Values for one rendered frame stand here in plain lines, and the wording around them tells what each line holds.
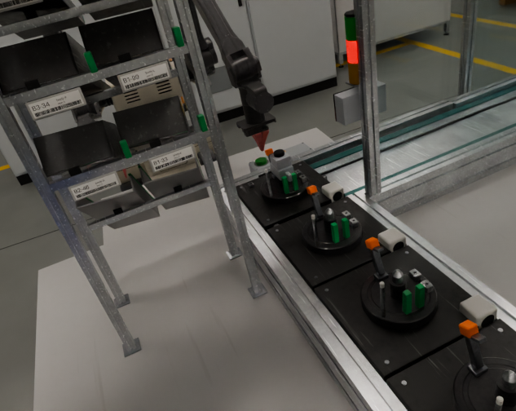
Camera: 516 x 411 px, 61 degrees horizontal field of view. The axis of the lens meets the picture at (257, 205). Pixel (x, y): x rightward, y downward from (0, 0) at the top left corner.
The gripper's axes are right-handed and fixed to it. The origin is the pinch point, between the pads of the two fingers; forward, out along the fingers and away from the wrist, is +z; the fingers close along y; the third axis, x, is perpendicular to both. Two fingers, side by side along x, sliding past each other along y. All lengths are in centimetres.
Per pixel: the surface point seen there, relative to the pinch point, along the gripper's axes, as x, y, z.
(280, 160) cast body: -16.4, -1.2, -3.3
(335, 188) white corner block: -25.2, 9.5, 6.0
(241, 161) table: 31.9, 1.9, 19.4
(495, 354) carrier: -81, 5, 8
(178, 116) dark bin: -30.0, -25.6, -28.7
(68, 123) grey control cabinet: 290, -70, 64
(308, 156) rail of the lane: 0.3, 15.1, 9.2
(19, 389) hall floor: 58, -123, 105
